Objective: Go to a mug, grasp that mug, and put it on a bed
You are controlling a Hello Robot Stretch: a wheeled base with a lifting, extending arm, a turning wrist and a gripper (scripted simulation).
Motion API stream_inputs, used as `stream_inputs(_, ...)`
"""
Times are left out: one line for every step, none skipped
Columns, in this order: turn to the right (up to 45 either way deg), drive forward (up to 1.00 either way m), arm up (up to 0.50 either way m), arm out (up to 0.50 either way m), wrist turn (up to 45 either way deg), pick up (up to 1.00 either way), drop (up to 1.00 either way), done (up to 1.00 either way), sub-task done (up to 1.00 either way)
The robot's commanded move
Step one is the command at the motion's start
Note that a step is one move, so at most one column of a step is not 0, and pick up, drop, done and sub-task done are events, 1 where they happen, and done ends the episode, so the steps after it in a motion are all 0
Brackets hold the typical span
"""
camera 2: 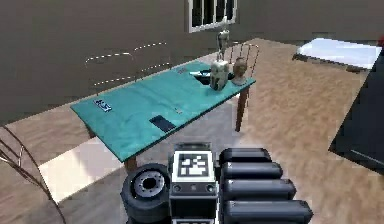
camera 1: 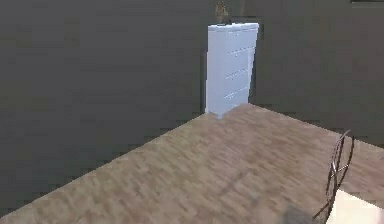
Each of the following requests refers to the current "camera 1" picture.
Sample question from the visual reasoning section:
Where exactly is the white chest of drawers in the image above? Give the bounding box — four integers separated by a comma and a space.
204, 22, 260, 120

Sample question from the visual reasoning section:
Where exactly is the brown statuette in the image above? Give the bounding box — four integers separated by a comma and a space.
214, 0, 231, 25

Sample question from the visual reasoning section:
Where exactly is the dark wire chair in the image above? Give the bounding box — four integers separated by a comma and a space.
312, 129, 384, 224

